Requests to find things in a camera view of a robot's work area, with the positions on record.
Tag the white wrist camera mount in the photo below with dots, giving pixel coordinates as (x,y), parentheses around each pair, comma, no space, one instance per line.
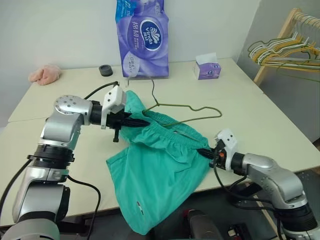
(115,98)
(228,141)

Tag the hangers on wooden rack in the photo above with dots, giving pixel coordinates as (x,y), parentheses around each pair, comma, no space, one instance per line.
(263,70)

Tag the pink plush cloth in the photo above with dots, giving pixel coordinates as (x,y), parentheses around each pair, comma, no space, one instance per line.
(45,75)

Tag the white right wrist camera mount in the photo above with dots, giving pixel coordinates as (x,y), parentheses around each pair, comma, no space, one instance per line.
(228,141)

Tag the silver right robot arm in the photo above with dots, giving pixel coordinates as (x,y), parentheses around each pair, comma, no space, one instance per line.
(272,175)

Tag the dark rounded shape with red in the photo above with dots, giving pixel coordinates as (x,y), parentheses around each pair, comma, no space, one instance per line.
(202,225)

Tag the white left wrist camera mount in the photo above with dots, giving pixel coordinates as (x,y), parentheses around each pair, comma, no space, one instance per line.
(115,98)

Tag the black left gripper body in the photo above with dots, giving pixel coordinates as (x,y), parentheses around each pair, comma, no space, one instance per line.
(116,121)

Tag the large purple tissue pack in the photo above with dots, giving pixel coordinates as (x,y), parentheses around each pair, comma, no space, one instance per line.
(145,50)

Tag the small purple tissue box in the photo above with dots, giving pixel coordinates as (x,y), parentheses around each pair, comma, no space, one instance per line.
(208,71)

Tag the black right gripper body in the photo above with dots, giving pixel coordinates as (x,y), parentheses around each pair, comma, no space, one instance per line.
(218,156)

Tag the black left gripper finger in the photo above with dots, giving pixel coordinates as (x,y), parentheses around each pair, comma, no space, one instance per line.
(136,125)
(136,121)

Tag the green shorts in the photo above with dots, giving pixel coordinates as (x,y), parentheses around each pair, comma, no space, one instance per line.
(155,170)

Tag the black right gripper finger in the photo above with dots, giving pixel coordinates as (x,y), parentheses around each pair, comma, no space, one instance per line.
(207,150)
(208,155)

